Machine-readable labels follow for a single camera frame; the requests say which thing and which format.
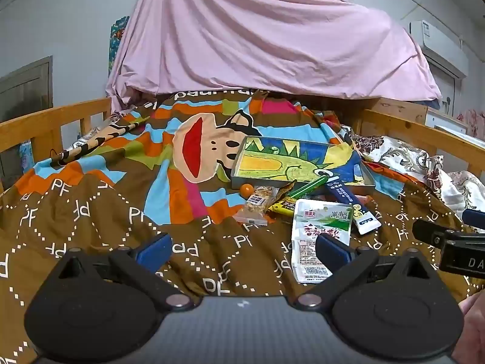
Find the white brown floral quilt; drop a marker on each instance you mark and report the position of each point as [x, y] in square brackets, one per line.
[401, 155]

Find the green sausage stick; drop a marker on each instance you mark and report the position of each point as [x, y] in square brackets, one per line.
[307, 187]

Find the printed monkey blanket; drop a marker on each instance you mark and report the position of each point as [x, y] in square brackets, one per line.
[113, 204]

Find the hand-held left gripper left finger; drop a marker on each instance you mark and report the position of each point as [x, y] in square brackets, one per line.
[156, 253]

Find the dinosaur print tray box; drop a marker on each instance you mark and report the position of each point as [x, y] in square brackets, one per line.
[272, 163]

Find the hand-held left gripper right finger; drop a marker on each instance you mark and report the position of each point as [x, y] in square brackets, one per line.
[333, 254]

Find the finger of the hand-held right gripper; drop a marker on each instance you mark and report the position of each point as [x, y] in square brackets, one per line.
[474, 220]
[428, 232]

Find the small orange ball candy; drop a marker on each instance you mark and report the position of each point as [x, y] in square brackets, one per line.
[247, 190]

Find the wooden bed rail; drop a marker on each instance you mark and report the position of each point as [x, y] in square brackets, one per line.
[38, 121]

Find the pink bed sheet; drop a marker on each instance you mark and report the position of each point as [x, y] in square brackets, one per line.
[265, 38]

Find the pink floral cloth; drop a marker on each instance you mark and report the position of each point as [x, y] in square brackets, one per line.
[473, 121]

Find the person's right hand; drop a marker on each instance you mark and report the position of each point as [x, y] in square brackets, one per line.
[474, 326]

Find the gold snack packet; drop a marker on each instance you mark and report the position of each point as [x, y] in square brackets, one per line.
[287, 189]

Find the white air conditioner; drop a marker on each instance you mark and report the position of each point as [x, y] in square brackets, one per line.
[435, 41]

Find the white cabinet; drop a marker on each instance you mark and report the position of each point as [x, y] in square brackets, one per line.
[443, 119]

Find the wooden bed frame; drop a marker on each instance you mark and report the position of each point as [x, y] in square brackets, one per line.
[398, 125]

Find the teal floral curtain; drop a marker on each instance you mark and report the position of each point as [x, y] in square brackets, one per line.
[117, 45]

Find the grey door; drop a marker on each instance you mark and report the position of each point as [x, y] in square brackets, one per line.
[26, 91]

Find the clear nut bar packet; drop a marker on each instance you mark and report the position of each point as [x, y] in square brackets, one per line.
[257, 204]

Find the yellow snack packet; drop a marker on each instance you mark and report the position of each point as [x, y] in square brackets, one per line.
[282, 206]

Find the white green snack packet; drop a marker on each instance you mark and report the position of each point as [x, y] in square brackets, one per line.
[322, 216]

